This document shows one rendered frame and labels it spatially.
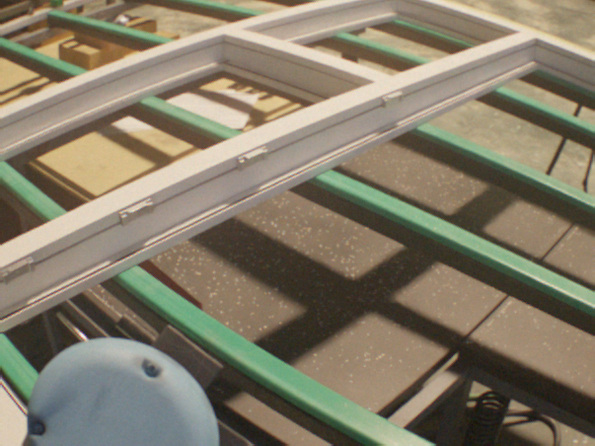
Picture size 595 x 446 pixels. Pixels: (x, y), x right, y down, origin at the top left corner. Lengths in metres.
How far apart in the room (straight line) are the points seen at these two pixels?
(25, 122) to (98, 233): 0.42
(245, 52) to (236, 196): 0.49
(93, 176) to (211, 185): 0.68
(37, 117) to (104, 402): 1.01
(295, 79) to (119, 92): 0.32
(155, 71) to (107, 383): 1.13
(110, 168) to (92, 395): 1.36
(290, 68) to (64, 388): 1.12
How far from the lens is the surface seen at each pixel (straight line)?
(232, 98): 1.94
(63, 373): 0.33
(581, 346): 1.29
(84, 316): 1.37
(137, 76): 1.40
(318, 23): 1.70
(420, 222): 1.02
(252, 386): 0.79
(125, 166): 1.66
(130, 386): 0.32
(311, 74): 1.36
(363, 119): 1.19
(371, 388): 1.16
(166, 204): 0.96
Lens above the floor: 1.39
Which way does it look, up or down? 30 degrees down
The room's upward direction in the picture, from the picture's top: straight up
